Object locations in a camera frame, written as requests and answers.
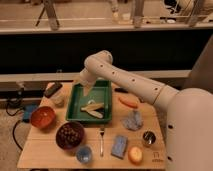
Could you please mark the red bowl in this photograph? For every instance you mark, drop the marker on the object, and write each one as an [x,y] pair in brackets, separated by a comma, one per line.
[42,117]

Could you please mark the black handled peeler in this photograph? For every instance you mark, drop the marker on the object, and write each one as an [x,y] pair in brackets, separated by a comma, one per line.
[121,90]

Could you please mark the blue sponge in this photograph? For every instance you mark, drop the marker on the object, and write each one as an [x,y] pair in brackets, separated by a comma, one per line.
[119,146]

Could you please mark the small metal cup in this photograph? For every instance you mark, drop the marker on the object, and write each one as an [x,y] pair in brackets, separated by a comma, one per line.
[149,138]

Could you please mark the pale banana piece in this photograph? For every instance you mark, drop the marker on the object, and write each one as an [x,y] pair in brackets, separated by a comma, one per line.
[95,114]

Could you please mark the green plastic tray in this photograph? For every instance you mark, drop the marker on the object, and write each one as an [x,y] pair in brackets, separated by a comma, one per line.
[100,93]

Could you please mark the silver fork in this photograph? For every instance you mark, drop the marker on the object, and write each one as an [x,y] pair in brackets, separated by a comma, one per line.
[102,131]

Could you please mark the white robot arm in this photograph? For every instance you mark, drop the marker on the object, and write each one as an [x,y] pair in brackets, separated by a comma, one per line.
[189,142]

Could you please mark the beige round container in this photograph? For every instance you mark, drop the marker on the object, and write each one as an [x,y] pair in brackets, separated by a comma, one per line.
[58,100]

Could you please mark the blue power box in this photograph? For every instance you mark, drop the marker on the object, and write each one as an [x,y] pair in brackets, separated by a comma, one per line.
[27,112]

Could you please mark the blue plastic cup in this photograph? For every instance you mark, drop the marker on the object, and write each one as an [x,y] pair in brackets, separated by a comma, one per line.
[84,154]

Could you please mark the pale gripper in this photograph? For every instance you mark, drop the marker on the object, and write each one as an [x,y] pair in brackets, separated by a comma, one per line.
[86,90]

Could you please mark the orange carrot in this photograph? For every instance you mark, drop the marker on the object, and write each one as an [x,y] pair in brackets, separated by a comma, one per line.
[128,103]

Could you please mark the crumpled blue cloth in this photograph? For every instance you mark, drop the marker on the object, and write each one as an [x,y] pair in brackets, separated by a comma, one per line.
[133,121]

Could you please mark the orange fruit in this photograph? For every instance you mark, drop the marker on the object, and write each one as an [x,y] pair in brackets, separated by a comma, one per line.
[135,155]

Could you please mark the dark bowl of nuts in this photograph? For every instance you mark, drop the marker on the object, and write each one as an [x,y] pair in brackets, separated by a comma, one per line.
[70,135]

